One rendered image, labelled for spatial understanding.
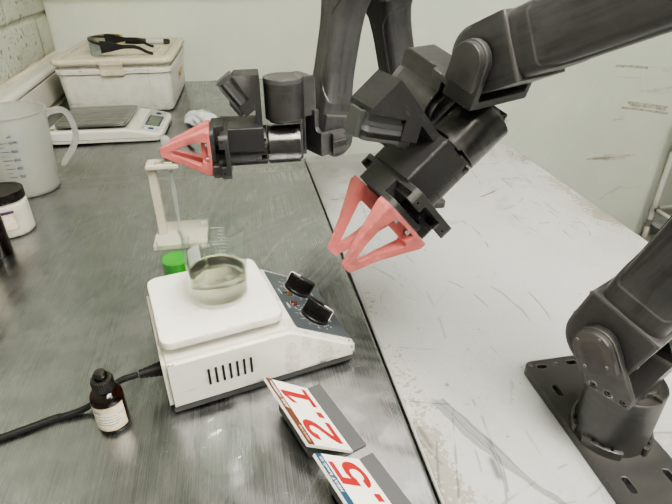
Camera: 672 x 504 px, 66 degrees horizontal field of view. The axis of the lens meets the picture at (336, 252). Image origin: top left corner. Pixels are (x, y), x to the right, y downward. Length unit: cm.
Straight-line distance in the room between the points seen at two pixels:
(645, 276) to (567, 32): 19
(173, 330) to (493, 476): 32
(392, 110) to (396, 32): 42
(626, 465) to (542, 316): 22
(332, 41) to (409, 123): 35
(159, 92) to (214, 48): 41
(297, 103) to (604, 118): 187
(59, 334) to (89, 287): 10
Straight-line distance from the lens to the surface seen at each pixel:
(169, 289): 58
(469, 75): 47
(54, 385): 64
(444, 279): 74
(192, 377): 53
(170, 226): 88
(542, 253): 84
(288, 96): 75
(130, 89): 157
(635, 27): 43
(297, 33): 191
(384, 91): 45
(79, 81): 160
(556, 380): 60
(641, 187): 276
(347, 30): 80
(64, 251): 89
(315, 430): 49
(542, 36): 45
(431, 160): 48
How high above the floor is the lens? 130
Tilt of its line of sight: 31 degrees down
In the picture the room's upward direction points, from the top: straight up
